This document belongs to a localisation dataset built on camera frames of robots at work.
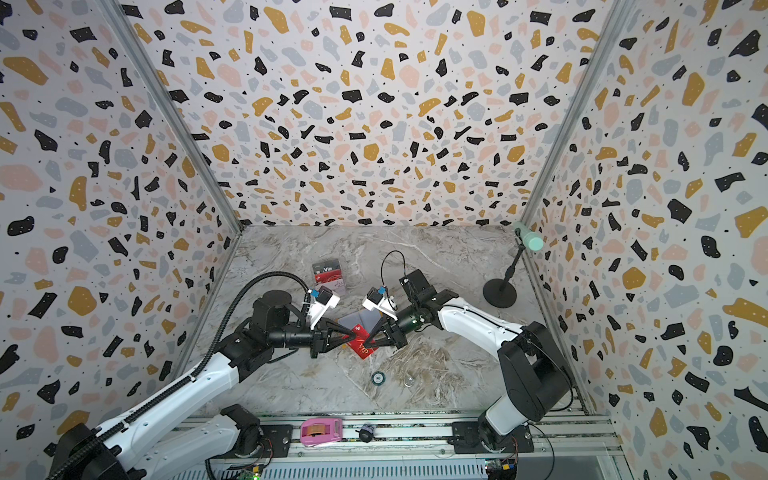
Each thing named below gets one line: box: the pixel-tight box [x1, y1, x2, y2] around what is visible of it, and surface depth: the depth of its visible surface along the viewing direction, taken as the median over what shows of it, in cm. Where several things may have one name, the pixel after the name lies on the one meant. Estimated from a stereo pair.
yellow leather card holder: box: [338, 308, 381, 334], surface depth 97 cm
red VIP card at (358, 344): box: [347, 324, 378, 359], surface depth 73 cm
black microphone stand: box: [483, 227, 526, 308], surface depth 105 cm
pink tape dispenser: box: [300, 418, 343, 446], surface depth 74 cm
